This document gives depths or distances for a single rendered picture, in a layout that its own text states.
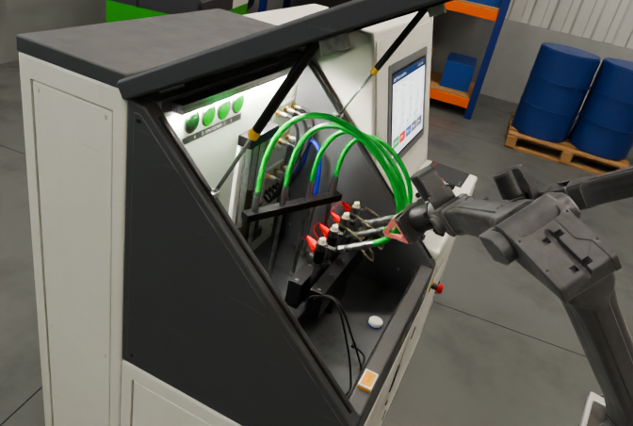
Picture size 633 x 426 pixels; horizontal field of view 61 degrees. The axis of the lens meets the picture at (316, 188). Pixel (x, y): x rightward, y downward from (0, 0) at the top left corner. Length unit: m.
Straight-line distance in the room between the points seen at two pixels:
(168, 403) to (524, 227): 0.99
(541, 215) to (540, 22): 6.93
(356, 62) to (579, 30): 6.22
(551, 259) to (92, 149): 0.87
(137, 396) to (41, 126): 0.68
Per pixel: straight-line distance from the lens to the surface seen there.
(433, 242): 1.72
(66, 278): 1.42
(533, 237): 0.69
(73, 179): 1.24
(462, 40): 7.63
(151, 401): 1.46
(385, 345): 1.34
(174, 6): 4.86
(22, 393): 2.47
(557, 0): 7.62
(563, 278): 0.66
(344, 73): 1.58
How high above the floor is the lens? 1.83
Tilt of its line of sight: 27 degrees down
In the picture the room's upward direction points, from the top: 12 degrees clockwise
